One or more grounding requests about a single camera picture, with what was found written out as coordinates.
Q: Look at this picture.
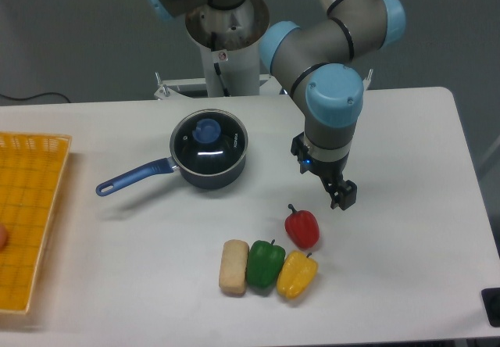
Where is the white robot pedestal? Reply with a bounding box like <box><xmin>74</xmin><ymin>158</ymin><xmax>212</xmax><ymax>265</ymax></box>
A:
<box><xmin>185</xmin><ymin>0</ymin><xmax>270</xmax><ymax>97</ymax></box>

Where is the black object table corner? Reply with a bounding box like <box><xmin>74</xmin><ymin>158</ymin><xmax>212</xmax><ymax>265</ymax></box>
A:
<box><xmin>481</xmin><ymin>288</ymin><xmax>500</xmax><ymax>327</ymax></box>

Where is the black floor cable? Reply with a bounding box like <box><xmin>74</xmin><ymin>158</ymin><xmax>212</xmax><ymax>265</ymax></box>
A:
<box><xmin>0</xmin><ymin>91</ymin><xmax>72</xmax><ymax>103</ymax></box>

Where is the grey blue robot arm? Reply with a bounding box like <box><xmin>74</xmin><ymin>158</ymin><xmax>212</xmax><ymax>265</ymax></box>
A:
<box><xmin>149</xmin><ymin>0</ymin><xmax>406</xmax><ymax>209</ymax></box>

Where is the green bell pepper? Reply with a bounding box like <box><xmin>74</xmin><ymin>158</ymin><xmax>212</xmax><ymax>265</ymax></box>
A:
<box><xmin>246</xmin><ymin>239</ymin><xmax>286</xmax><ymax>289</ymax></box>

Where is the dark blue saucepan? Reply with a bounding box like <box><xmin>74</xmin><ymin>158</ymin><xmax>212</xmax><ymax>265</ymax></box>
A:
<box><xmin>95</xmin><ymin>109</ymin><xmax>249</xmax><ymax>197</ymax></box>

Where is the glass lid blue knob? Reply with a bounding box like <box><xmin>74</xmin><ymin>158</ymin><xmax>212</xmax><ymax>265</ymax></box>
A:
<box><xmin>170</xmin><ymin>109</ymin><xmax>248</xmax><ymax>177</ymax></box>

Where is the red bell pepper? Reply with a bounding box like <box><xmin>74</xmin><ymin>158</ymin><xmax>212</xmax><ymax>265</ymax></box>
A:
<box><xmin>284</xmin><ymin>204</ymin><xmax>320</xmax><ymax>249</ymax></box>

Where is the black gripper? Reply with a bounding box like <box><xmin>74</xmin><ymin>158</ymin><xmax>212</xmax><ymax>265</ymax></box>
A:
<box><xmin>291</xmin><ymin>132</ymin><xmax>357</xmax><ymax>210</ymax></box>

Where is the yellow bell pepper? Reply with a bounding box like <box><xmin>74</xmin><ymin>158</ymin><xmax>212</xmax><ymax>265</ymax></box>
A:
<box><xmin>277</xmin><ymin>251</ymin><xmax>319</xmax><ymax>299</ymax></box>

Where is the beige bread loaf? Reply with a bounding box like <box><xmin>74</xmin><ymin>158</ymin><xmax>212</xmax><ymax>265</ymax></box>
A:
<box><xmin>219</xmin><ymin>239</ymin><xmax>249</xmax><ymax>295</ymax></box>

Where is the white metal base frame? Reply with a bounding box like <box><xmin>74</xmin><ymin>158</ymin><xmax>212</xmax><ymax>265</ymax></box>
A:
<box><xmin>152</xmin><ymin>68</ymin><xmax>374</xmax><ymax>101</ymax></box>

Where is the yellow woven basket tray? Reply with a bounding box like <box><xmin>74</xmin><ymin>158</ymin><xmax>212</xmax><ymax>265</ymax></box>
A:
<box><xmin>1</xmin><ymin>131</ymin><xmax>72</xmax><ymax>314</ymax></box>

